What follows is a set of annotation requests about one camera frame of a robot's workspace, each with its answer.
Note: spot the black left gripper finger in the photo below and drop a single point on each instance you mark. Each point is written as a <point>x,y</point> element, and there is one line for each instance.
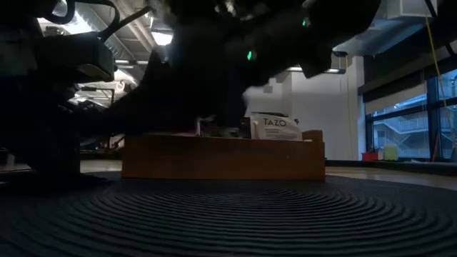
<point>125,121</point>

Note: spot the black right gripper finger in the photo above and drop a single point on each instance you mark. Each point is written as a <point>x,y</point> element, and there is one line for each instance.
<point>214,93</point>

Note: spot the black green tea packet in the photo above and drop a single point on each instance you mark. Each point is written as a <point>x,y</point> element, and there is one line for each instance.
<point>207,128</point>

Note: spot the wooden tea organizer box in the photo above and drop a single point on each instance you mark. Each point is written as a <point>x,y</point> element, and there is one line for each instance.
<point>221,160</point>

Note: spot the white orange Tazo tea packet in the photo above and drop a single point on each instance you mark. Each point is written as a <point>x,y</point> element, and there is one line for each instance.
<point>275,128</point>

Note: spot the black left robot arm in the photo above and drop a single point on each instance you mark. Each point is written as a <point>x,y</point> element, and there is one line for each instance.
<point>21,10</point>

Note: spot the long linear ceiling light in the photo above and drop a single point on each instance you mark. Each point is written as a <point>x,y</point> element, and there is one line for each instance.
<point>333,70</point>

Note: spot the round black woven placemat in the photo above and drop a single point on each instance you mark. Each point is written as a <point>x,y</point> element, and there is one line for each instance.
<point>250,221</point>

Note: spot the white window blind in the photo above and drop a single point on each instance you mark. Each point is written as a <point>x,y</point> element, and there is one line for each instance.
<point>392,101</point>

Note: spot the white ceiling box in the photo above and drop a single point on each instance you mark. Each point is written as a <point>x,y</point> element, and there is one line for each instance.
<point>414,8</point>

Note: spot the red container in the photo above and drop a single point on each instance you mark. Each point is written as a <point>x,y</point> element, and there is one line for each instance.
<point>370,156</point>

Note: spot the green container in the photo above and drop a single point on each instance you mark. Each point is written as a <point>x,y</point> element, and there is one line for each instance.
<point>391,152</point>

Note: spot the black security camera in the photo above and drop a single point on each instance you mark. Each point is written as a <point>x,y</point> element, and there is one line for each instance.
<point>340,54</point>

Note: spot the window with dark frame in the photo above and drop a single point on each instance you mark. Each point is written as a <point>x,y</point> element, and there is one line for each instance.
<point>400,135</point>

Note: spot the black metal table frame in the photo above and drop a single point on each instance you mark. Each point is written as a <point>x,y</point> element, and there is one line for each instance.
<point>392,167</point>

